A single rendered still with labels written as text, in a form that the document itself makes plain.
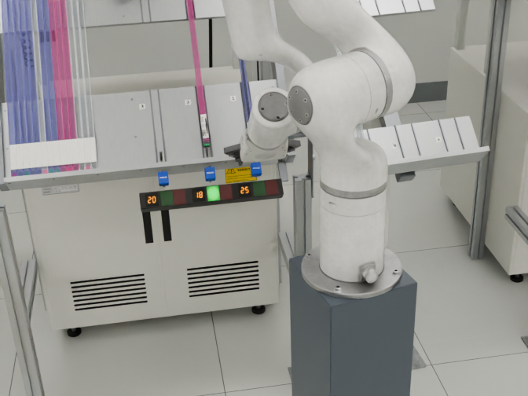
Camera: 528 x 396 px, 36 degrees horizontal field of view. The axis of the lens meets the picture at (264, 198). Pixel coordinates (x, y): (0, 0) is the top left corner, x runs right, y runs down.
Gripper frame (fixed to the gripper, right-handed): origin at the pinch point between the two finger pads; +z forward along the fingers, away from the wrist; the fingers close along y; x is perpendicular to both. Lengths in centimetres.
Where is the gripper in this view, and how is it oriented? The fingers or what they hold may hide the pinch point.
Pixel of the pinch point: (259, 156)
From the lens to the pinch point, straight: 185.6
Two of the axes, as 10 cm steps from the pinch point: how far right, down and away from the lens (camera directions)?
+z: -0.9, 2.5, 9.6
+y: 9.9, -1.0, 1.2
